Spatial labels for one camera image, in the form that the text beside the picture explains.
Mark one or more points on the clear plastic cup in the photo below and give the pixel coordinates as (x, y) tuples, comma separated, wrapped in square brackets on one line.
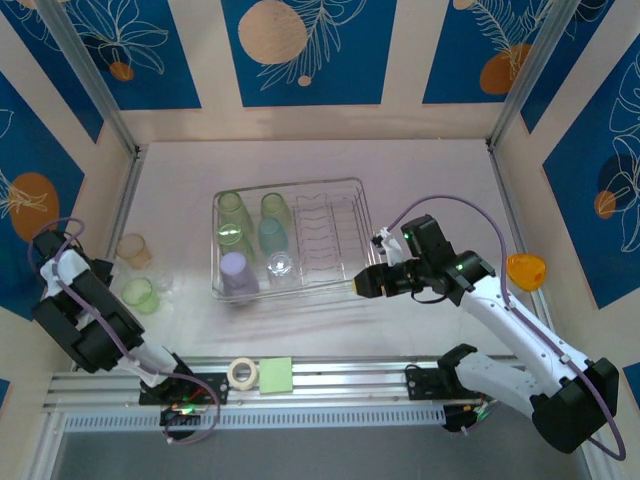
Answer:
[(282, 270)]

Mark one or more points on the teal plastic cup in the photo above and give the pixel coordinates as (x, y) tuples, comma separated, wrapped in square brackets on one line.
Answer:
[(272, 235)]

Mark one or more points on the green translucent plastic cup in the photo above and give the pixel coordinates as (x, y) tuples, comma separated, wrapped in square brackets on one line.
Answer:
[(141, 297), (232, 210), (234, 242), (276, 210)]

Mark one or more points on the purple plastic cup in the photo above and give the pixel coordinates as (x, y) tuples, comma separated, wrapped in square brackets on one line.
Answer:
[(239, 277)]

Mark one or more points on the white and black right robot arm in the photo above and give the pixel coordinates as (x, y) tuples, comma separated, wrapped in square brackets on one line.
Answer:
[(520, 325)]

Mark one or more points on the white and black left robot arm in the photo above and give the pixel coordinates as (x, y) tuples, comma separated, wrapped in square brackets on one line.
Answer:
[(100, 340)]

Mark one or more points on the orange translucent plastic cup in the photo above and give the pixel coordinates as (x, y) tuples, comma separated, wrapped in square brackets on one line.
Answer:
[(134, 252)]

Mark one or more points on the small clear glass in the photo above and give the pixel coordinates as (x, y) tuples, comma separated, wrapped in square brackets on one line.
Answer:
[(165, 284)]

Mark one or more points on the green sticky note pad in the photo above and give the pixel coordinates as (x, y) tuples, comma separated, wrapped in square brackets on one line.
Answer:
[(276, 375)]

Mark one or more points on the orange capped white bottle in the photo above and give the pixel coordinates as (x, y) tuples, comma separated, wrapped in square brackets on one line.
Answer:
[(527, 272)]

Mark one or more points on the masking tape roll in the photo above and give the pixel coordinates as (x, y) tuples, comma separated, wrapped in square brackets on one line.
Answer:
[(234, 380)]

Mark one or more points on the black right controller box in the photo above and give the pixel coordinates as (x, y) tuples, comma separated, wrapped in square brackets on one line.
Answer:
[(460, 417)]

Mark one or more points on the black controller box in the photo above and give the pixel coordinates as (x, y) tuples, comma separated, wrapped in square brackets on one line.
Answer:
[(180, 414), (460, 417)]

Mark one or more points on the black left controller box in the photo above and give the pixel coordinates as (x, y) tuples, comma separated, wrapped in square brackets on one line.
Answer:
[(180, 414)]

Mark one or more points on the aluminium side rail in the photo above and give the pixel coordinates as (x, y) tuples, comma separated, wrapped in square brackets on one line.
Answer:
[(505, 190), (125, 200)]

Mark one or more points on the aluminium mounting rail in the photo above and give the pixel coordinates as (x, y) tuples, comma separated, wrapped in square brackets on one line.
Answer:
[(350, 380)]

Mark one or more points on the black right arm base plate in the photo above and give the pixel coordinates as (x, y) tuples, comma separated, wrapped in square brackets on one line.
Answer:
[(422, 382)]

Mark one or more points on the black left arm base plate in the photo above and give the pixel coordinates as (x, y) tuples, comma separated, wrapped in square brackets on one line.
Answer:
[(217, 387)]

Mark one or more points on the aluminium frame post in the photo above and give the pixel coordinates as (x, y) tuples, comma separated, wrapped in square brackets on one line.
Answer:
[(90, 75), (530, 75)]

